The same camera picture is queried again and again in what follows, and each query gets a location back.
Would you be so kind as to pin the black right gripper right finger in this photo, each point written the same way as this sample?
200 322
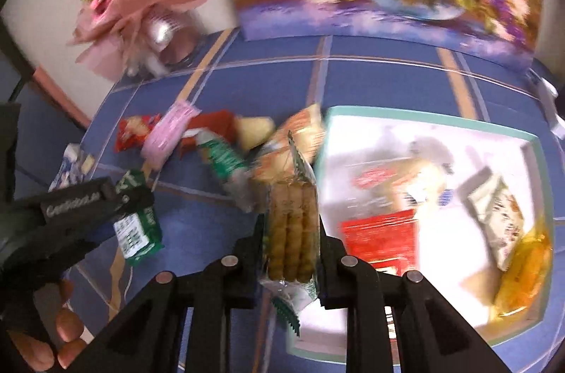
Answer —
432 336

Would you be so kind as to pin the white round snack packet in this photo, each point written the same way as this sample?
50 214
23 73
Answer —
422 177

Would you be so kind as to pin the pink snack packet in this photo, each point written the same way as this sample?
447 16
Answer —
163 139

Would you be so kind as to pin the biscuit sticks clear packet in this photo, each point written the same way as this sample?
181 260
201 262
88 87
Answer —
291 243

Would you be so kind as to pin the orange jelly pouch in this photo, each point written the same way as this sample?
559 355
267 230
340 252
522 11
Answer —
522 281

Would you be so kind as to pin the red gold patterned snack packet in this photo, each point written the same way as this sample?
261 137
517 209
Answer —
388 242

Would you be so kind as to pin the white tray with green rim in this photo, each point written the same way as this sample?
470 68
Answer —
451 250

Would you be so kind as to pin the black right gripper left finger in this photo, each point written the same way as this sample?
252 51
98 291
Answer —
171 313

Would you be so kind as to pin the orange cracker snack packet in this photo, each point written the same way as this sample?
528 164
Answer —
305 130

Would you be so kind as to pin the red snack box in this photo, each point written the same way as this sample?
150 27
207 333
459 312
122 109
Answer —
220 122

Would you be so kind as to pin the cream jelly cup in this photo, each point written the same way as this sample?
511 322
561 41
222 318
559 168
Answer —
253 131

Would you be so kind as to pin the small green white packet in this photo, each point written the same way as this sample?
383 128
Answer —
139 235

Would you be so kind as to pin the small red peanut snack packet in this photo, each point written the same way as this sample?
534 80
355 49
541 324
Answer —
132 131

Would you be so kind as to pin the pink flower bouquet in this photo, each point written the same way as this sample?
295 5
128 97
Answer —
131 36

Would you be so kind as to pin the blue white small packet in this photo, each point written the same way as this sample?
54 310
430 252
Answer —
75 165

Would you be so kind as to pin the blue plaid tablecloth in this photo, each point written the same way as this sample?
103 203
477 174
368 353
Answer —
277 78

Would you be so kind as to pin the green white snack packet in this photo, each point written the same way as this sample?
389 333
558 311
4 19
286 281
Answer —
228 167

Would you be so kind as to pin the finger of the black left gripper genrobot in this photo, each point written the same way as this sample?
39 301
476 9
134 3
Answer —
44 235

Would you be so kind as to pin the beige white snack packet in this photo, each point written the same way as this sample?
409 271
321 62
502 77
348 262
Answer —
499 214

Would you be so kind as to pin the person's left hand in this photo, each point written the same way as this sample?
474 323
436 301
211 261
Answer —
33 341

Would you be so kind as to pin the white charger block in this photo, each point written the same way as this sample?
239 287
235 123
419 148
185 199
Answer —
547 94

